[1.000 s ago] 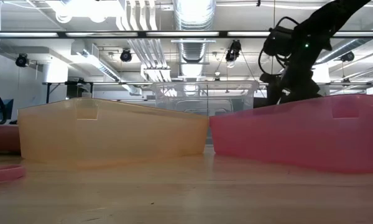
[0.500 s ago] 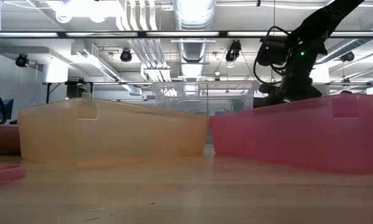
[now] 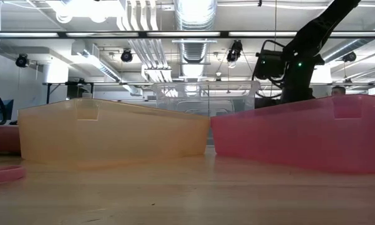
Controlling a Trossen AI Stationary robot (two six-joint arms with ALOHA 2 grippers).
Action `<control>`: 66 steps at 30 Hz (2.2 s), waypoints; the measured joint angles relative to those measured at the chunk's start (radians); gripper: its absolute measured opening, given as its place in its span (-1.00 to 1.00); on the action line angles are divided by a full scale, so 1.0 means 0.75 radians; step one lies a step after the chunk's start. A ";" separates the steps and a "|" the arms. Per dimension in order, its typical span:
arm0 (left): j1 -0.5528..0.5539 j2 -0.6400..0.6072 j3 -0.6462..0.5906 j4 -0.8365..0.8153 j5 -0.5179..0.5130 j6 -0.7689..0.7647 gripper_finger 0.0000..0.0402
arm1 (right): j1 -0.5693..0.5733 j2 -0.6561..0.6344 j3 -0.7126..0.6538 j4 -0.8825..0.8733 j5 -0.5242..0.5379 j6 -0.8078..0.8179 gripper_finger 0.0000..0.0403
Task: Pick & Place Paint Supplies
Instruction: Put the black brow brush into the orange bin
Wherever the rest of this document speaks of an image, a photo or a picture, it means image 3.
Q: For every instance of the black frame bar with lights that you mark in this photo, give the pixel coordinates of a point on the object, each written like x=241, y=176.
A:
x=187, y=34

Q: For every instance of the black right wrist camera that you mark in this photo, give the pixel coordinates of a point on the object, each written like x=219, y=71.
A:
x=268, y=65

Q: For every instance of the clear plastic bin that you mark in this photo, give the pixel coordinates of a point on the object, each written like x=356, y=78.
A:
x=206, y=93

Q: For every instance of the silver spiral duct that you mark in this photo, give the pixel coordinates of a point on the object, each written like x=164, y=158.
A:
x=195, y=18
x=356, y=43

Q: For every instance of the red paint bottle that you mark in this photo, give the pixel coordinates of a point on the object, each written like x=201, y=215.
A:
x=3, y=139

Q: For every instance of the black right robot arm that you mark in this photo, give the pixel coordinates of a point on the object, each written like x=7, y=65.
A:
x=318, y=28

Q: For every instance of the translucent orange plastic bin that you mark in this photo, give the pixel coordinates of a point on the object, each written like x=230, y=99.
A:
x=112, y=134

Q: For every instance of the translucent pink plastic bin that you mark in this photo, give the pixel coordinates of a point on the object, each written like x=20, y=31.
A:
x=300, y=137

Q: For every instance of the black background table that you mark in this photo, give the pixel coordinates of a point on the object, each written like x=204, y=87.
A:
x=72, y=90

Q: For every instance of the blue-lit background monitor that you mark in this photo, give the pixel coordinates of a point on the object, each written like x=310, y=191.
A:
x=7, y=109

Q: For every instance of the person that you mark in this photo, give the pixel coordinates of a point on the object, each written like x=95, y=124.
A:
x=338, y=91

